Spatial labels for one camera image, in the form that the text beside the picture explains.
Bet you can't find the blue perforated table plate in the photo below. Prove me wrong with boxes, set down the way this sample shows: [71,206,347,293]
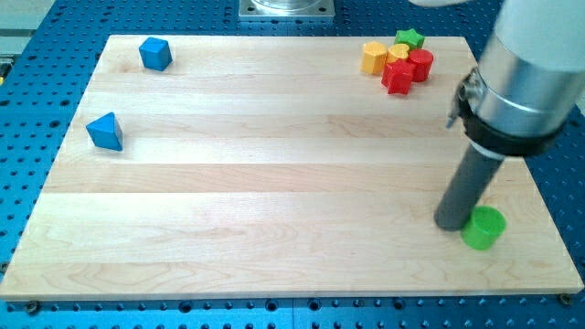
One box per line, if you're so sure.
[1,1,584,328]

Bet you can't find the blue triangle block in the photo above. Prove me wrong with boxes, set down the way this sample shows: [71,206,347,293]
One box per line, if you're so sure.
[86,112,123,152]

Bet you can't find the yellow hexagon block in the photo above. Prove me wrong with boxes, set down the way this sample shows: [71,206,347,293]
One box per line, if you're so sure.
[360,41,387,75]

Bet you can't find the green star block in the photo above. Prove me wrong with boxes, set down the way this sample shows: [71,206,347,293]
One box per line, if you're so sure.
[394,28,425,50]

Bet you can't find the red star block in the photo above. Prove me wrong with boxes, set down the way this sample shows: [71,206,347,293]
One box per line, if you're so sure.
[381,59,415,95]

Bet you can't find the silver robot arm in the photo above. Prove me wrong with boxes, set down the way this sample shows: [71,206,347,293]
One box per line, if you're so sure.
[447,0,584,156]

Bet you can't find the blue cube block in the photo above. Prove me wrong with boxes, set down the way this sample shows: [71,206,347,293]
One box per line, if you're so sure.
[139,37,173,71]

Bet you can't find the yellow heart block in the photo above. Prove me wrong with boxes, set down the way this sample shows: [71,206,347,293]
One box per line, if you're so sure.
[386,43,410,63]

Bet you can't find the wooden board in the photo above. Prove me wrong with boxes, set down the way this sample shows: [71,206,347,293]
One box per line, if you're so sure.
[1,35,583,301]

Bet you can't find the red cylinder block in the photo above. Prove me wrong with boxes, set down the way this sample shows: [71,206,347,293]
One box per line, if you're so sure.
[408,48,434,82]

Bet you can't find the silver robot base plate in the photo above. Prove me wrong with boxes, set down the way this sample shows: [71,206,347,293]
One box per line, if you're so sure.
[239,0,335,20]

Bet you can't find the green cylinder block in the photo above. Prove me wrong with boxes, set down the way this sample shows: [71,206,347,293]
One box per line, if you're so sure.
[461,206,506,250]

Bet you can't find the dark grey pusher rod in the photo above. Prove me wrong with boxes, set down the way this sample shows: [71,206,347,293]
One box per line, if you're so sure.
[434,143,505,231]

